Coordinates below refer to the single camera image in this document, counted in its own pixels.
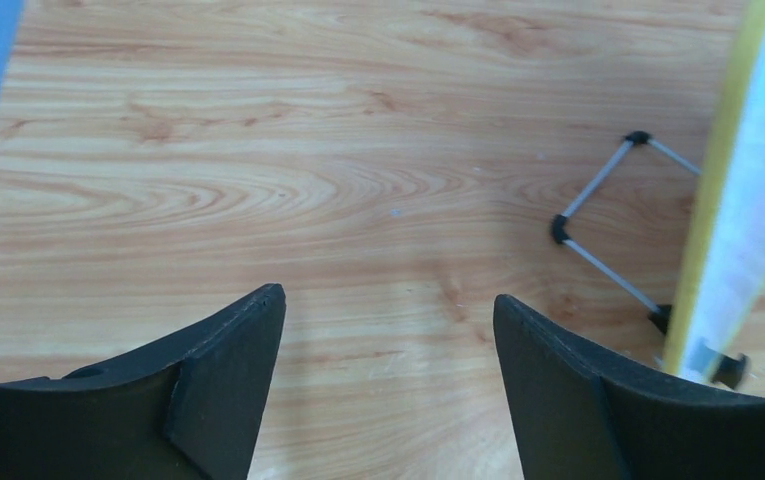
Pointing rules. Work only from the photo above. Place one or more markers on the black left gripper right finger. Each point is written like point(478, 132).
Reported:
point(580, 410)

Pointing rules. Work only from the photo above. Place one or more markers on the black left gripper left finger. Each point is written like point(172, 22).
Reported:
point(188, 405)

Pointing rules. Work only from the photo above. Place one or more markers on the yellow framed whiteboard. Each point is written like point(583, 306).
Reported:
point(736, 199)

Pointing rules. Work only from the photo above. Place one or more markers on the metal whiteboard stand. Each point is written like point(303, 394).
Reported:
point(627, 218)

